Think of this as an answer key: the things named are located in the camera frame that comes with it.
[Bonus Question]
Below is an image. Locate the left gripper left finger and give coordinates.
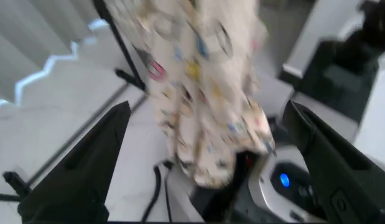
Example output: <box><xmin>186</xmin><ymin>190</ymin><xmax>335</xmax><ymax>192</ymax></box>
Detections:
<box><xmin>17</xmin><ymin>101</ymin><xmax>132</xmax><ymax>223</ymax></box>

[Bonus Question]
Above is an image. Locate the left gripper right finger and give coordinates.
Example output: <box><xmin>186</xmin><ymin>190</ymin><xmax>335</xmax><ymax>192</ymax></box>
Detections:
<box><xmin>282</xmin><ymin>99</ymin><xmax>385</xmax><ymax>223</ymax></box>

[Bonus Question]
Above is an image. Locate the cream printed garment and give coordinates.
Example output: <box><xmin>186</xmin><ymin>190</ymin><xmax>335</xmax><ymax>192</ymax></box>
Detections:
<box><xmin>104</xmin><ymin>0</ymin><xmax>276</xmax><ymax>189</ymax></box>

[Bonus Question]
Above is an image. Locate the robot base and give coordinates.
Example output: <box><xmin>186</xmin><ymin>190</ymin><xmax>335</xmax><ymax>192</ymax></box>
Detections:
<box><xmin>192</xmin><ymin>39</ymin><xmax>381</xmax><ymax>223</ymax></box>

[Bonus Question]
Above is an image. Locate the black clothes rack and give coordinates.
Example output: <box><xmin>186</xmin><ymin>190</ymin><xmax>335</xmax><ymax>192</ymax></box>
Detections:
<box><xmin>0</xmin><ymin>0</ymin><xmax>148</xmax><ymax>203</ymax></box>

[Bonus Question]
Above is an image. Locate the white curtain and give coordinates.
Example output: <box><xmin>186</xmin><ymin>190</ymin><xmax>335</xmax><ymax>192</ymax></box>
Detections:
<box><xmin>0</xmin><ymin>0</ymin><xmax>109</xmax><ymax>105</ymax></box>

